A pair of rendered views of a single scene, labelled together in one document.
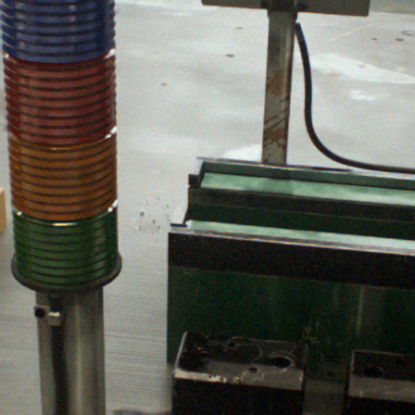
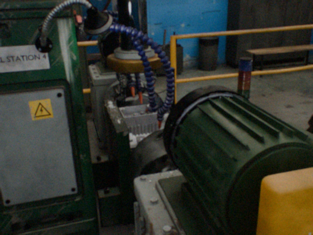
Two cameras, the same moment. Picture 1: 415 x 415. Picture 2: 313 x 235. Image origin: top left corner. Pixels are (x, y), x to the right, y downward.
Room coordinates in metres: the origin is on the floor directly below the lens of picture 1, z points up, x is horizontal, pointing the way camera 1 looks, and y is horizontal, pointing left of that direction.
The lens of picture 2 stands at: (1.79, -0.88, 1.54)
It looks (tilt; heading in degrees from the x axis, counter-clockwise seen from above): 22 degrees down; 157
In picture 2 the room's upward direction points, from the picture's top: 2 degrees counter-clockwise
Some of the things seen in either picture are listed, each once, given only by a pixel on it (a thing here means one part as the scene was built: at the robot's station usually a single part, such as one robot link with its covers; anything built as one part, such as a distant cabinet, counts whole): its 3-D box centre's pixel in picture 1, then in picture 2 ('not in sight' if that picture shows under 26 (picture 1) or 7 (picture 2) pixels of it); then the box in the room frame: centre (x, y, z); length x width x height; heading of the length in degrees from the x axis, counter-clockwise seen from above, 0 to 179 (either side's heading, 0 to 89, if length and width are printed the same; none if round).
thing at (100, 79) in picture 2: not in sight; (122, 100); (0.20, -0.42, 0.99); 0.35 x 0.31 x 0.37; 173
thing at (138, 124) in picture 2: not in sight; (138, 120); (0.79, -0.53, 1.11); 0.12 x 0.11 x 0.07; 83
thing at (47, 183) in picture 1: (63, 160); (243, 83); (0.57, 0.08, 1.10); 0.06 x 0.06 x 0.04
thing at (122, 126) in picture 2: not in sight; (108, 159); (0.77, -0.65, 0.97); 0.30 x 0.11 x 0.34; 173
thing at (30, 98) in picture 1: (60, 84); (244, 74); (0.57, 0.08, 1.14); 0.06 x 0.06 x 0.04
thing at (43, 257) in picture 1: (65, 232); (243, 92); (0.57, 0.08, 1.05); 0.06 x 0.06 x 0.04
